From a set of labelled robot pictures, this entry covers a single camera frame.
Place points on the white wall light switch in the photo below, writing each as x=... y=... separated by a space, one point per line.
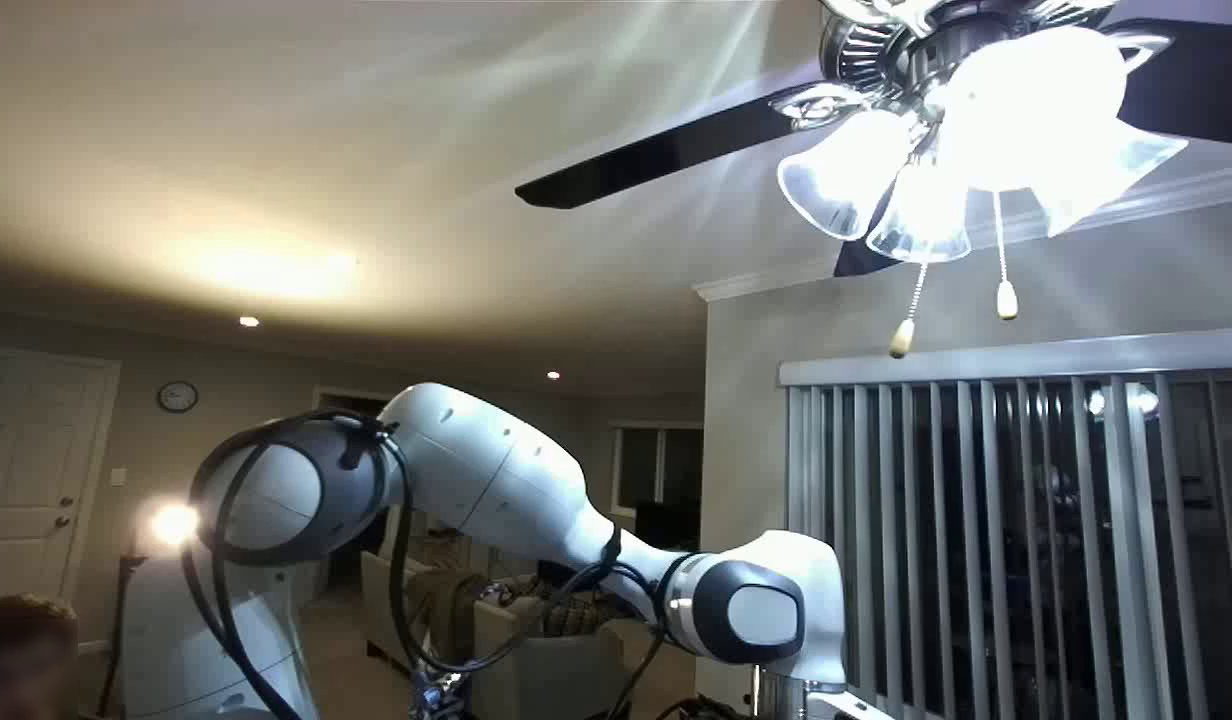
x=117 y=473

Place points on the round wall clock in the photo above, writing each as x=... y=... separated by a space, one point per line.
x=178 y=396

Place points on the grey blinds valance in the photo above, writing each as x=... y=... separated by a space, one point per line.
x=1018 y=358

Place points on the grey vertical window blinds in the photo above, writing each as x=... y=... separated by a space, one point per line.
x=989 y=561

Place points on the brown upholstered chair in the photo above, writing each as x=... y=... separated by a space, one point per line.
x=20 y=662

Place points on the chrome ceiling fan housing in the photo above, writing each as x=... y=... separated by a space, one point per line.
x=883 y=47

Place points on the glowing floor lamp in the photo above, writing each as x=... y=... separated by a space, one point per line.
x=173 y=525

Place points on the beige armchair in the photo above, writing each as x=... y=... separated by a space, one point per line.
x=550 y=672

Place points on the white panel door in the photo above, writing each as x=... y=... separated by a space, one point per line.
x=36 y=495

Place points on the frosted glass lamp shade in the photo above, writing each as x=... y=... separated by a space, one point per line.
x=927 y=212
x=1110 y=174
x=1031 y=107
x=842 y=174

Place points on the recessed ceiling light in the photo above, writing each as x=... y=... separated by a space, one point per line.
x=249 y=320
x=553 y=376

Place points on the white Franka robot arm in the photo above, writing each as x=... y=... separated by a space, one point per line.
x=510 y=481

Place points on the dark ceiling fan blade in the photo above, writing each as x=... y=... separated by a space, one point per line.
x=656 y=146
x=866 y=250
x=1197 y=73

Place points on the beige sofa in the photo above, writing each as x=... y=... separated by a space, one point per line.
x=380 y=604

